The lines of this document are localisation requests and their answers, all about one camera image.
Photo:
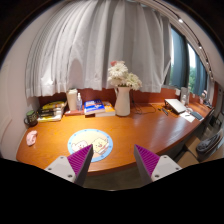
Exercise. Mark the white tissue container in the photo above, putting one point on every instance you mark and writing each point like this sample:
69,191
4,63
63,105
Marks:
72,99

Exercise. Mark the white curtain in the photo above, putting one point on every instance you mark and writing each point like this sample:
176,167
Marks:
77,44

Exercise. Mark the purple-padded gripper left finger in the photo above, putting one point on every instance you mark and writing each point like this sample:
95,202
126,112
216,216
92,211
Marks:
73,168

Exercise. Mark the grey backpack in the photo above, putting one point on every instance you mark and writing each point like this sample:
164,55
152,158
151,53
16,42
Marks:
207,145

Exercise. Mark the pink computer mouse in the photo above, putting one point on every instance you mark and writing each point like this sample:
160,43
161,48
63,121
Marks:
31,137

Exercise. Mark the white ceramic vase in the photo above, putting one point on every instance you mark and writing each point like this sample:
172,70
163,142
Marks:
122,104

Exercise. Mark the dark tablet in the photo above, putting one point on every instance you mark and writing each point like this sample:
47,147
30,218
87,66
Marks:
197,115

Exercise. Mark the black pen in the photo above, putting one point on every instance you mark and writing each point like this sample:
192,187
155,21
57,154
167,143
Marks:
165,111

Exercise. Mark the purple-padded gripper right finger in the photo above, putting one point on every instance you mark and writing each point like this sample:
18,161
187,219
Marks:
153,167

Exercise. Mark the blue book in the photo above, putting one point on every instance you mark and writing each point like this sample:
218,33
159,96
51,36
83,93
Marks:
93,106

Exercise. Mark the dark blue curtain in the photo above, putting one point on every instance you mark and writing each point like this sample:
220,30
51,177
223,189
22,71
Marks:
186,69

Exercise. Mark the dark green mug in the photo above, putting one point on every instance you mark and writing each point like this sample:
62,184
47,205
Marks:
31,118

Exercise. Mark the orange and white book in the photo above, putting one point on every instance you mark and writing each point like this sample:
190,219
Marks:
109,110

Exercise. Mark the white and pink flowers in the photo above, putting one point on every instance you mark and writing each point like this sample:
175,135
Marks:
119,76

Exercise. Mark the stack of yellow books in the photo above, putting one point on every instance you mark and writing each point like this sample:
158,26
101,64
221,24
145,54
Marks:
52,111

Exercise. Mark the clear sanitizer pump bottle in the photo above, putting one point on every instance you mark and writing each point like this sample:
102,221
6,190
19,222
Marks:
79,102

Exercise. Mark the round cartoon mouse pad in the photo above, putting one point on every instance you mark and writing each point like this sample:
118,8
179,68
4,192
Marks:
102,143

